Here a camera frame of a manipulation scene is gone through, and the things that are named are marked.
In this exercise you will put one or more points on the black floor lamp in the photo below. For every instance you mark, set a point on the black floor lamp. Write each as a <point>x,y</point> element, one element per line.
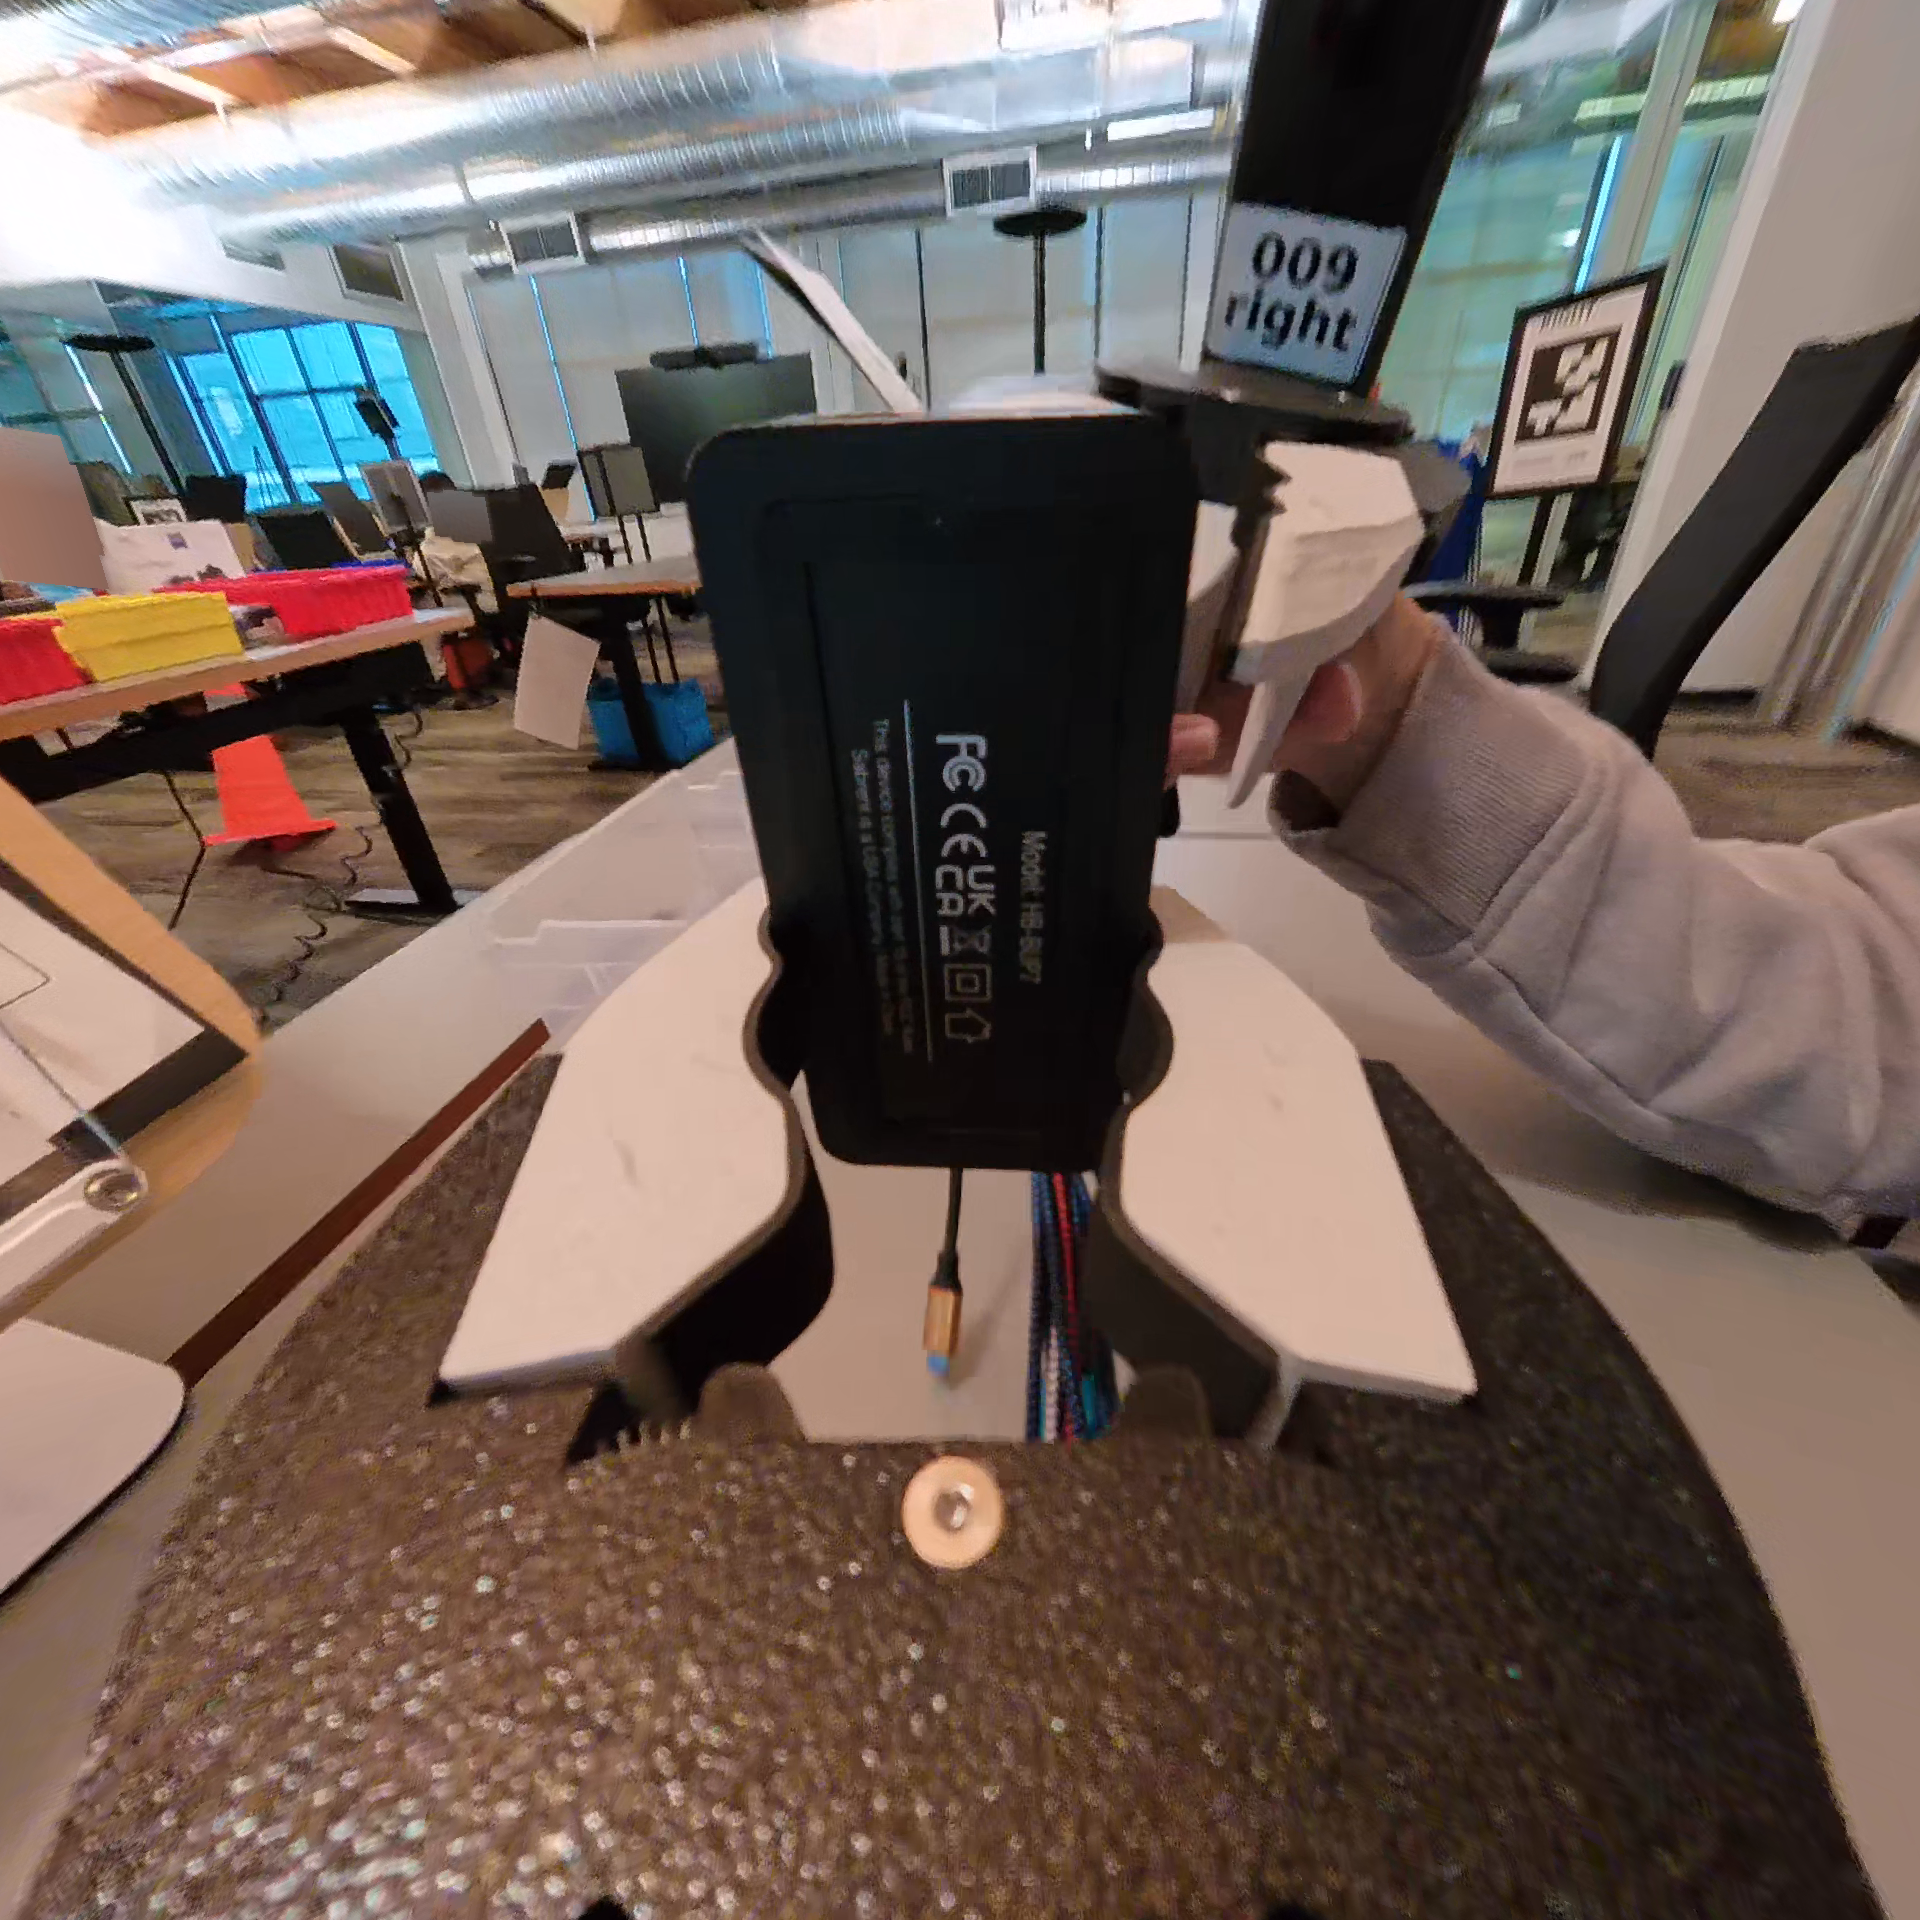
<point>1039,226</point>

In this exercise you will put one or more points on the long red plastic bin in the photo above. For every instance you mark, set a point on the long red plastic bin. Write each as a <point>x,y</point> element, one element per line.
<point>324,596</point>

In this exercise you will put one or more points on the white hanging paper sheet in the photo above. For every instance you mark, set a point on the white hanging paper sheet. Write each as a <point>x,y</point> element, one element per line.
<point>555,682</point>

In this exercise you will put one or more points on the small red plastic bin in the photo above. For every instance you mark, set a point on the small red plastic bin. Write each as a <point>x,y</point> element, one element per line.
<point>33,659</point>

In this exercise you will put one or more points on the black USB hub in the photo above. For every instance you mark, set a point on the black USB hub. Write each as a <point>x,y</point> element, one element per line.
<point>946,781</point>

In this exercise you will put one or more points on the white desk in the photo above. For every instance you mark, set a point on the white desk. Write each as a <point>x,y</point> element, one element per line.
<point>1695,1424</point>

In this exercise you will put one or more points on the blue bin on floor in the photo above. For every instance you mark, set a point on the blue bin on floor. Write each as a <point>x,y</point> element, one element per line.
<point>652,723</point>

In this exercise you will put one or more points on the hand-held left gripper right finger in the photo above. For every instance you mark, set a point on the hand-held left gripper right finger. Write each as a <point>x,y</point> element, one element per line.
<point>1276,1169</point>

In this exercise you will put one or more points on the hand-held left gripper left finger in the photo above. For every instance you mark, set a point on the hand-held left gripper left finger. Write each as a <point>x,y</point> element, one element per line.
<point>646,1169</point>

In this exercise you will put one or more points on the black and white marker sign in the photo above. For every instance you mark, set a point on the black and white marker sign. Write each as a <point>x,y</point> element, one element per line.
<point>1575,382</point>

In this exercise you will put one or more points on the person's right forearm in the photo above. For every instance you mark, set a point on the person's right forearm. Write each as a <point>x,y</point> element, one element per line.
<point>1621,959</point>

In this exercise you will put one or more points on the person's right hand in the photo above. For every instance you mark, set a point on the person's right hand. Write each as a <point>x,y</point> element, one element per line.
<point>1359,704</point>

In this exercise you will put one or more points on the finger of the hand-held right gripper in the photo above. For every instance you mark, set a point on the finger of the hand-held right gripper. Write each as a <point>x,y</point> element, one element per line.
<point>1036,394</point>
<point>839,324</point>

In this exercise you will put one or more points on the yellow plastic bin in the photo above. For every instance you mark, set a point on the yellow plastic bin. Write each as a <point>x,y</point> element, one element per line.
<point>143,630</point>

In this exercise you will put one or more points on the clear plastic container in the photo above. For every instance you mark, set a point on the clear plastic container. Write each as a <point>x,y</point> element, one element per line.
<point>601,959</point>

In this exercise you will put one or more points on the wooden desk with black legs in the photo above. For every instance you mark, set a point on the wooden desk with black legs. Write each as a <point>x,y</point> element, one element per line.
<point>227,674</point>

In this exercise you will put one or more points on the white rounded panel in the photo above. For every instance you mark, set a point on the white rounded panel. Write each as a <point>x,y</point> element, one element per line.
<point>68,1440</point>

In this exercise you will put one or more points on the wooden desk with dark frame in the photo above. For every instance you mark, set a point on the wooden desk with dark frame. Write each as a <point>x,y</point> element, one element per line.
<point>615,579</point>

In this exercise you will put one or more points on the black office chair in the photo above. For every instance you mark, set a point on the black office chair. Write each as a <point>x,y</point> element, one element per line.
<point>1725,556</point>

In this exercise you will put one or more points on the large dark monitor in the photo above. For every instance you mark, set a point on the large dark monitor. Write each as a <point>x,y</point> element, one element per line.
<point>704,421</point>

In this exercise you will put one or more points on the wood-edged white table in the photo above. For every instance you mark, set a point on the wood-edged white table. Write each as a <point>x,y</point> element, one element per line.
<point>149,959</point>

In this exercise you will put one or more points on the silver ventilation duct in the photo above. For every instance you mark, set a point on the silver ventilation duct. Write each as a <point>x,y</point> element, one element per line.
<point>676,136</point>

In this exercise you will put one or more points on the orange floor cone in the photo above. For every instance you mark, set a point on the orange floor cone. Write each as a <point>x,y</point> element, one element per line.
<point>262,795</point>

